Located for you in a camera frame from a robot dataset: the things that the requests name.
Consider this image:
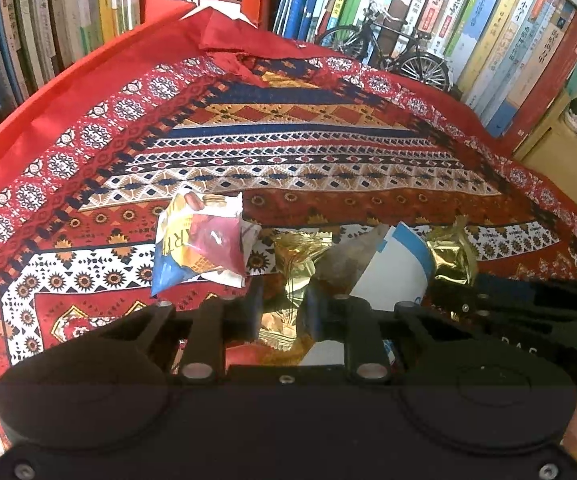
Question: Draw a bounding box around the gold foil wrapper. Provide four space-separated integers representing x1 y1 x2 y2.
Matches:
261 231 336 358

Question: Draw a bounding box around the row of books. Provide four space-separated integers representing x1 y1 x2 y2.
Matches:
272 0 577 151
0 0 142 133

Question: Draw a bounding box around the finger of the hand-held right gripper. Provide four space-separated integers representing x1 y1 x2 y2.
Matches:
430 274 520 322

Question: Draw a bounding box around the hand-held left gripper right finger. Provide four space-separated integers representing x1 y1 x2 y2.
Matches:
300 285 474 382

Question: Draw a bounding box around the clear plastic wrapper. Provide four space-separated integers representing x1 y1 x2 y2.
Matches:
313 224 391 306

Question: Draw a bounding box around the red patterned tablecloth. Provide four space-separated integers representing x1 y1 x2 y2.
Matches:
0 5 577 471

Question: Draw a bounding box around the red blue snack wrapper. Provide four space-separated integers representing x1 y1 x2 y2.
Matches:
150 191 262 297

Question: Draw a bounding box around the wooden drawer box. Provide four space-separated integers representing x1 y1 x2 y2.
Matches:
511 87 577 221

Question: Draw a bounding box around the black model bicycle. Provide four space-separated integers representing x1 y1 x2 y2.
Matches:
315 0 451 92

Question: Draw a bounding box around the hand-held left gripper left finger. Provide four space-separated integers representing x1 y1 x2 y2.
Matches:
101 280 264 384

